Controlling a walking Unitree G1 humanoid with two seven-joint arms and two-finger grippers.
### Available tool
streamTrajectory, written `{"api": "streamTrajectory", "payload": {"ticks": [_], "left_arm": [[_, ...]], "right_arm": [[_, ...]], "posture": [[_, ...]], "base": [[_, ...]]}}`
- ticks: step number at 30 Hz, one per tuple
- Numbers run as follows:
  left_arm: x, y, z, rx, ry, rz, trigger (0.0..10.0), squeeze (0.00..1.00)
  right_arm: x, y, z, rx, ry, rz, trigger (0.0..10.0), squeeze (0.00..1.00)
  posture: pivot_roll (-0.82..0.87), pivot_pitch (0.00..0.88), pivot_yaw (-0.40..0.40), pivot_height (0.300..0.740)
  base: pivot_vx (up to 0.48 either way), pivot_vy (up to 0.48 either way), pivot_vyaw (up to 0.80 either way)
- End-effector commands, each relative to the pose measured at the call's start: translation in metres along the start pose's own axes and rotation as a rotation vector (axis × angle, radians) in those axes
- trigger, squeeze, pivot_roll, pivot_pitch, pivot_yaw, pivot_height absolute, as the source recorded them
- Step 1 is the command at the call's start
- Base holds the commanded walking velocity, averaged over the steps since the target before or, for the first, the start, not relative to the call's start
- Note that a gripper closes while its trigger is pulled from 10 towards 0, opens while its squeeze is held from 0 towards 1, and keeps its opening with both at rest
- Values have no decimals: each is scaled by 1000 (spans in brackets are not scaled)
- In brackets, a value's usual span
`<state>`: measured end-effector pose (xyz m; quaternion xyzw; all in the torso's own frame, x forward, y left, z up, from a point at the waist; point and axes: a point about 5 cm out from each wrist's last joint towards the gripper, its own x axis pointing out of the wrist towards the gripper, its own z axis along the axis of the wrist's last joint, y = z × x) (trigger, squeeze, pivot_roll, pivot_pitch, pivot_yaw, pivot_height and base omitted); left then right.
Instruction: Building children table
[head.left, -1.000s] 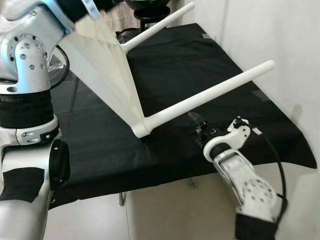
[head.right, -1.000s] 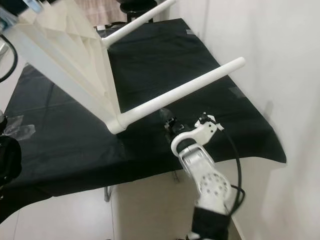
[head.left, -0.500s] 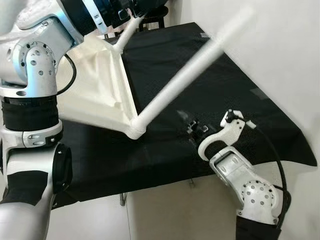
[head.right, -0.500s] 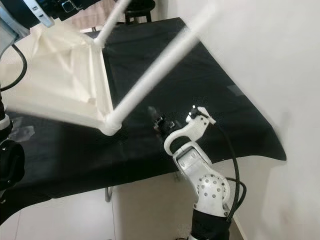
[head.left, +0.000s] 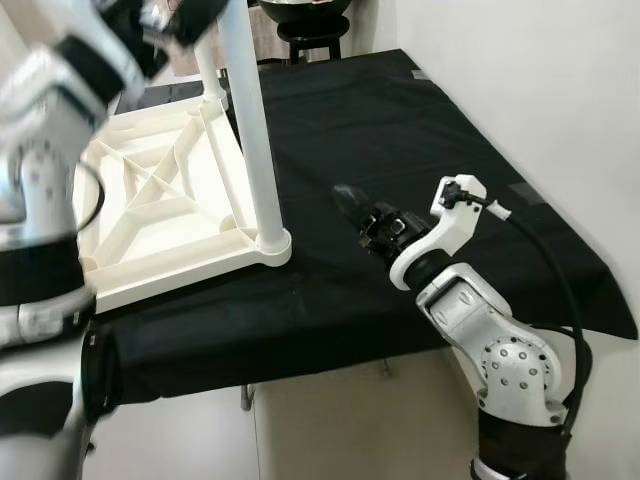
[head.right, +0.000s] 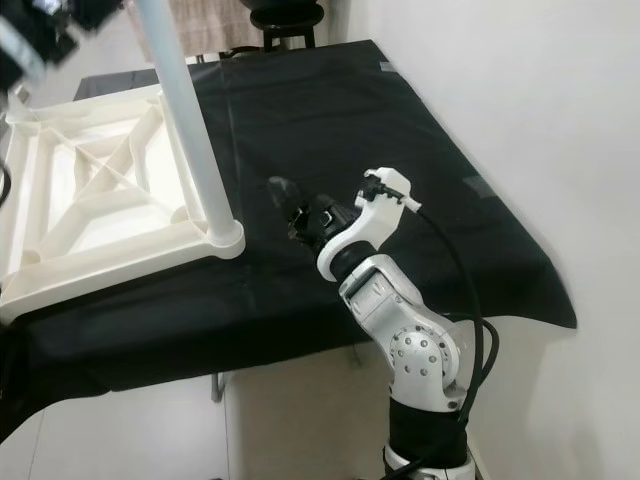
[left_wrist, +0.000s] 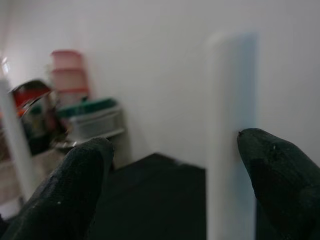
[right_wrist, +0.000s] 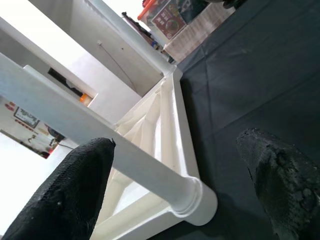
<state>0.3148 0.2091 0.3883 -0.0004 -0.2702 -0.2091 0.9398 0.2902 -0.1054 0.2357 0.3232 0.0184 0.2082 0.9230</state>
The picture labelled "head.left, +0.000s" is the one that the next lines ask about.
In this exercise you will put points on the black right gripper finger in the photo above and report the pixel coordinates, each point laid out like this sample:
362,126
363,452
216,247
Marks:
352,215
365,203

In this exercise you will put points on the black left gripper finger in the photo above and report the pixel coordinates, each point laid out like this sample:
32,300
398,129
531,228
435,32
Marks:
202,18

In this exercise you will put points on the white plastic table leg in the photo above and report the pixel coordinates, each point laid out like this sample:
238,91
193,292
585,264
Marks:
250,120
210,75

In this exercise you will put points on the white plastic children table top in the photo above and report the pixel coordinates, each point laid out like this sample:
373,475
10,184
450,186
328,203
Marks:
160,200

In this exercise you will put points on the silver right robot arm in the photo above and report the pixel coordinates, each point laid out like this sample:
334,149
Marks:
500,360

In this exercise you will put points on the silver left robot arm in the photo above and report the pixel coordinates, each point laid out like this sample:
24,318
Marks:
40,150

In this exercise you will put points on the beige cloth covered side table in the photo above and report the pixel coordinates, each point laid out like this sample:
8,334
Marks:
262,30

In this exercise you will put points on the black tablecloth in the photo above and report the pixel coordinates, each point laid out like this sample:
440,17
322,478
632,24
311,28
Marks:
420,150

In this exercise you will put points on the black bowl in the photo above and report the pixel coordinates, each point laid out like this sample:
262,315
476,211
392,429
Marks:
305,8

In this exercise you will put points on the black round stool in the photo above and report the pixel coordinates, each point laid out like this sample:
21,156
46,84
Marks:
310,38

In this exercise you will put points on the grey tape patch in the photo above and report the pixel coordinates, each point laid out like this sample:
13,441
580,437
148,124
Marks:
418,76
527,192

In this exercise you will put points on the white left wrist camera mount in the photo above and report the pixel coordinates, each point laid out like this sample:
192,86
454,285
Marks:
140,55

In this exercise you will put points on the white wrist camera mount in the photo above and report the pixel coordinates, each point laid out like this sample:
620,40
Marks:
140,55
455,220

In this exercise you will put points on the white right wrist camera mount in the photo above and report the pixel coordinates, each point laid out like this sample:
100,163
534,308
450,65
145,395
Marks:
455,220

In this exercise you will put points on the grey metal folding table frame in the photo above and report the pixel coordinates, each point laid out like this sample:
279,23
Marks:
247,397

